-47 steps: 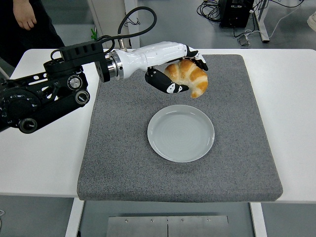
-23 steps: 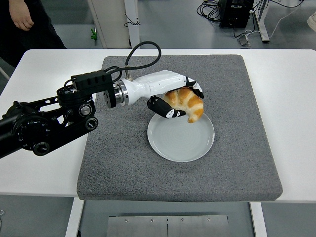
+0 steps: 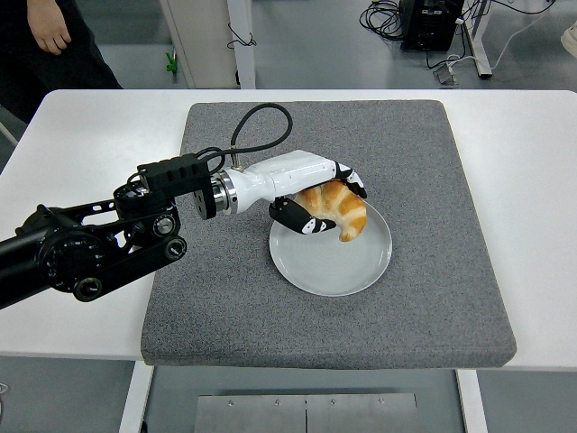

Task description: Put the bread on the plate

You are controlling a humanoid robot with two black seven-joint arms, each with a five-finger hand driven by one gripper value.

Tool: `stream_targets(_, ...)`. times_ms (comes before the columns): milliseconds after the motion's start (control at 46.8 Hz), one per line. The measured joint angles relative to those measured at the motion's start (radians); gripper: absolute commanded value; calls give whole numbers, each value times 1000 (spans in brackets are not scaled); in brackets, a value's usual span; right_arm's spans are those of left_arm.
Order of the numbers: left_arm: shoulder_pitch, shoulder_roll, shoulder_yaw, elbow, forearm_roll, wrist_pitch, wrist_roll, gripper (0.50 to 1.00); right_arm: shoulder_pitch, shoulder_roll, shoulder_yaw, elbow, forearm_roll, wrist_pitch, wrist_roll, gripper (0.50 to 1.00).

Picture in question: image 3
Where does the person's hand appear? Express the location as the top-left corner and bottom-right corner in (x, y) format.
(33, 13), (73, 56)

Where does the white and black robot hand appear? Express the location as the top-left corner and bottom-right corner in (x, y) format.
(224, 150), (370, 236)

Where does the golden croissant bread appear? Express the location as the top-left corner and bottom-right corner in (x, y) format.
(295, 179), (369, 244)

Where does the pale grey round plate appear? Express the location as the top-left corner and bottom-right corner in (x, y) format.
(269, 200), (393, 298)

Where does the person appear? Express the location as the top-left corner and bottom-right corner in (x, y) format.
(0, 0), (124, 125)

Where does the beige cabinet panel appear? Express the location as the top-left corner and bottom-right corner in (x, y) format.
(160, 0), (240, 89)

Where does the grey felt mat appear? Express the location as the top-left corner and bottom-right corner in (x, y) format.
(140, 99), (517, 371)

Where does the small clear plastic stand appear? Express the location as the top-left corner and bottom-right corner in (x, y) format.
(433, 62), (460, 87)

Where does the black computer case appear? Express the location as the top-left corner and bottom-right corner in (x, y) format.
(399, 0), (465, 51)

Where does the white desk leg with foot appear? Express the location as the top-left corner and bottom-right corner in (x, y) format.
(463, 0), (493, 80)

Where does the white table leg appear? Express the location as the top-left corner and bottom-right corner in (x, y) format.
(118, 360), (155, 433)
(455, 368), (489, 433)

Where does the white desk post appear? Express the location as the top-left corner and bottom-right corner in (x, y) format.
(226, 0), (257, 90)

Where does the thin black looped cable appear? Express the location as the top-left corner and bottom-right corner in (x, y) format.
(226, 22), (258, 50)

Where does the black cable bundle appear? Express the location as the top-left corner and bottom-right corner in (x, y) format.
(359, 0), (405, 42)

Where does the white floor cable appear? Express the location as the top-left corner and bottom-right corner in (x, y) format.
(490, 15), (577, 72)

